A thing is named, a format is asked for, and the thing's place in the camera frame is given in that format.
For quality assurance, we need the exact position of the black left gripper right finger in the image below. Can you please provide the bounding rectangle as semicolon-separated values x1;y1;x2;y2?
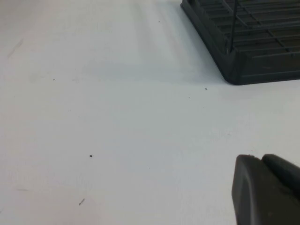
262;153;300;199

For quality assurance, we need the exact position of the black wire dish rack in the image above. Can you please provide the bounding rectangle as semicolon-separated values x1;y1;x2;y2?
192;0;300;58

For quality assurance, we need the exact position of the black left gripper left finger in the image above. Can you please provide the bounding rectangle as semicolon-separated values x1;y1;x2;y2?
231;154;300;225

